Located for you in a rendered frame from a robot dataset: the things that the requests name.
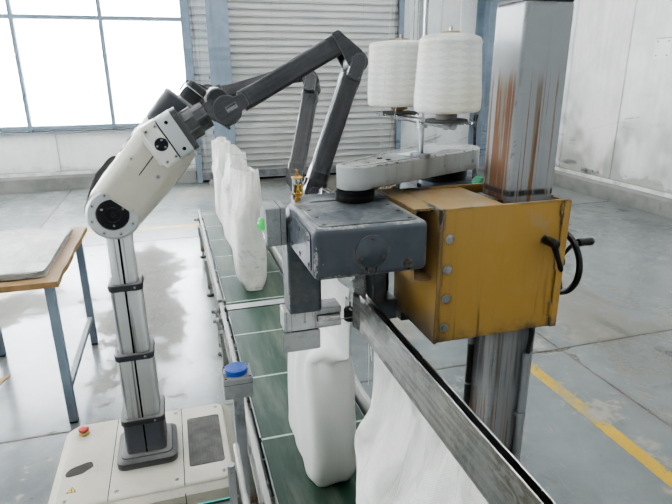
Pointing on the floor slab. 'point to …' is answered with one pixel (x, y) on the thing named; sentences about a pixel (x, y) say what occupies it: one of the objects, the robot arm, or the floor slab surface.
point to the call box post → (242, 436)
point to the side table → (59, 313)
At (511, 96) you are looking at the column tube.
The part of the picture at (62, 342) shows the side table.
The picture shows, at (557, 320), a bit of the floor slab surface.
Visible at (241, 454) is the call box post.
